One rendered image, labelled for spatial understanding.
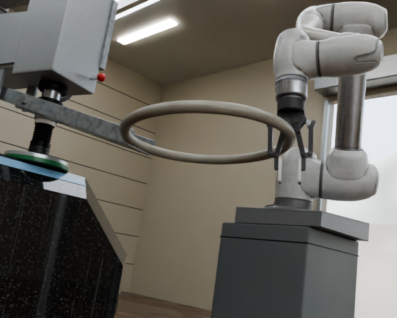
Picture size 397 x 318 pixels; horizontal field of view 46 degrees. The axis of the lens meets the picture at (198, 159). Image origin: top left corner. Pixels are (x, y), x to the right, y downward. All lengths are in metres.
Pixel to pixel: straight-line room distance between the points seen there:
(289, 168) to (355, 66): 0.70
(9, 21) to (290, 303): 1.43
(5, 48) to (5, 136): 5.64
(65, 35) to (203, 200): 6.22
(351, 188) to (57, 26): 1.22
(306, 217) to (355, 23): 0.73
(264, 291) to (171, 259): 6.33
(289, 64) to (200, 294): 6.39
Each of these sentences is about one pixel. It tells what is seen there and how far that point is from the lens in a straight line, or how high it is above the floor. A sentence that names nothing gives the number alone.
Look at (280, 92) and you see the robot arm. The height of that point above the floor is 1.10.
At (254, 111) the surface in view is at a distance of 1.11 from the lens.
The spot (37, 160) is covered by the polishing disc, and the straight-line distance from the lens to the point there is 1.58.
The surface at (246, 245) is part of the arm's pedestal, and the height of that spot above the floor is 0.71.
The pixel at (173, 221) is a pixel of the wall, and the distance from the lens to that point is 8.11.
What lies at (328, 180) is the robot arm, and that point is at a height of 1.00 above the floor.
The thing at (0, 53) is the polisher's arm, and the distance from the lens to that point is 1.87.
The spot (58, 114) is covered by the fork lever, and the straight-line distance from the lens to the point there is 1.59.
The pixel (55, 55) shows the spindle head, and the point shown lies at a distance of 1.64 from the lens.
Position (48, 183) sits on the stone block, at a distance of 1.57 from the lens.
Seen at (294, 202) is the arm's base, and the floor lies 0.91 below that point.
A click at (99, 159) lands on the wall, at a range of 8.24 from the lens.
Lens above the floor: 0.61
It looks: 13 degrees up
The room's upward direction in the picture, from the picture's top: 8 degrees clockwise
